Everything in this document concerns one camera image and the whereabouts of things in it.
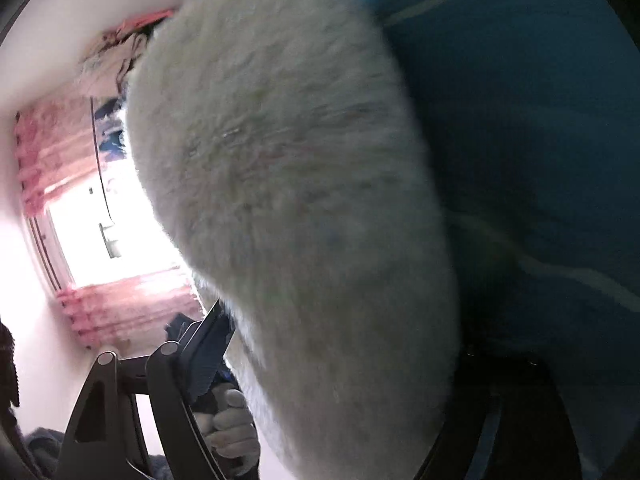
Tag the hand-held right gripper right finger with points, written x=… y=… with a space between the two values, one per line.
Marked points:
x=500 y=410

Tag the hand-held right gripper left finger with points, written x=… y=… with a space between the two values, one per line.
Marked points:
x=207 y=357

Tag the cream tweed jacket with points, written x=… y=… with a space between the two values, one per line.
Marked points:
x=290 y=200

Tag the clothes rack with clothes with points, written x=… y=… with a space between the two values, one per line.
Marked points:
x=117 y=60

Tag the person's left hand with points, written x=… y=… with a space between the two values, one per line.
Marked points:
x=232 y=430

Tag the pink curtain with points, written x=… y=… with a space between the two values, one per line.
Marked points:
x=65 y=160

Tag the blue striped bed sheet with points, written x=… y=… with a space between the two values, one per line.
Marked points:
x=525 y=135

